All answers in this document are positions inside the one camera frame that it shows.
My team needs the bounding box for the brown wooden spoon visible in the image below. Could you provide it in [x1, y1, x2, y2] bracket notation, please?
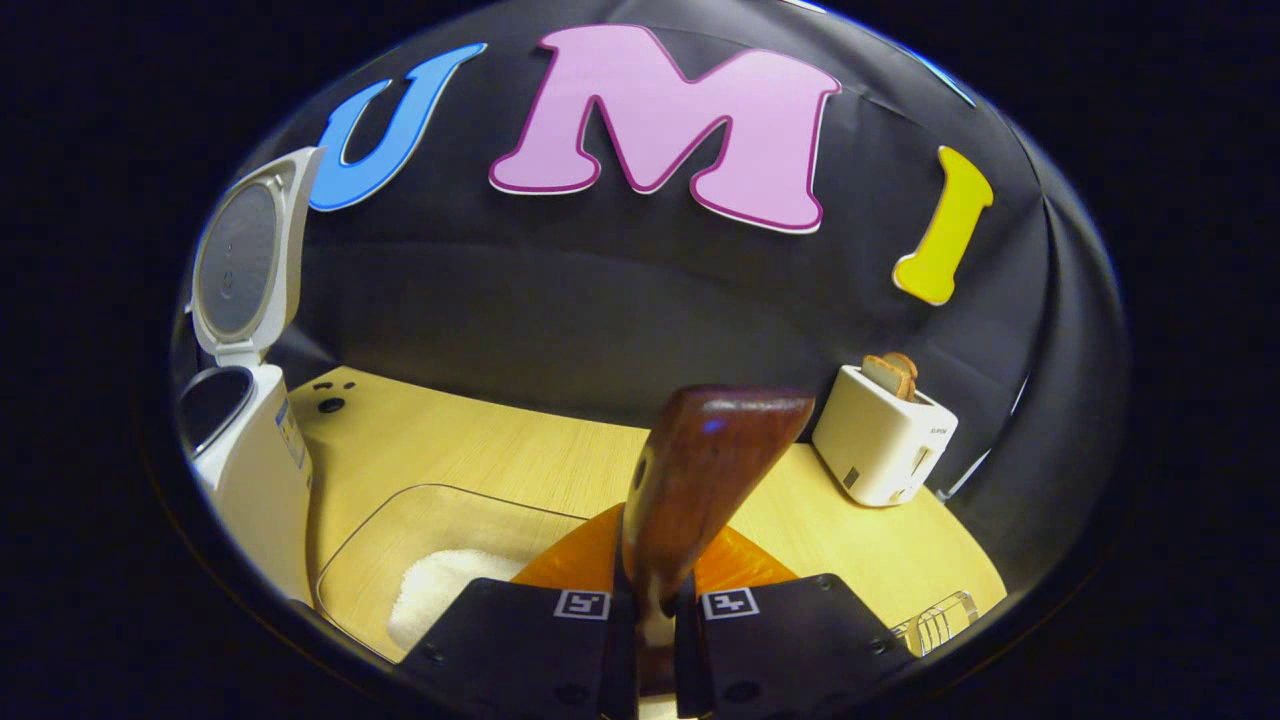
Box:
[620, 385, 816, 696]

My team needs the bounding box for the clear glass container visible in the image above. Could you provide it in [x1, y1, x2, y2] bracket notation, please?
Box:
[316, 484, 593, 663]

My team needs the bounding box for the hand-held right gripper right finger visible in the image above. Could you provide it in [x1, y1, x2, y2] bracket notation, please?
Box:
[675, 527, 916, 720]

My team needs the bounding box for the black backdrop cloth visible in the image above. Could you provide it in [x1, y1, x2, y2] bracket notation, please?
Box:
[170, 0, 1131, 601]

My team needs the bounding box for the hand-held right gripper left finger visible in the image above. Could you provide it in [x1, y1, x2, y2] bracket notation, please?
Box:
[400, 505, 641, 720]

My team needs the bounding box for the white rice cooker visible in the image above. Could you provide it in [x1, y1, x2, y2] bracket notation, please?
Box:
[178, 146, 326, 606]

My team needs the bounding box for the white rice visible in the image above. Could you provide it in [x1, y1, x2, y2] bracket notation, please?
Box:
[388, 549, 531, 653]

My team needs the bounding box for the metal wire chopstick holder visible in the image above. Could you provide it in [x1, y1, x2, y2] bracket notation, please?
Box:
[890, 590, 981, 658]

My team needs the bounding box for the white toaster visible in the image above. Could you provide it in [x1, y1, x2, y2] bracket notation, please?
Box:
[812, 364, 959, 507]

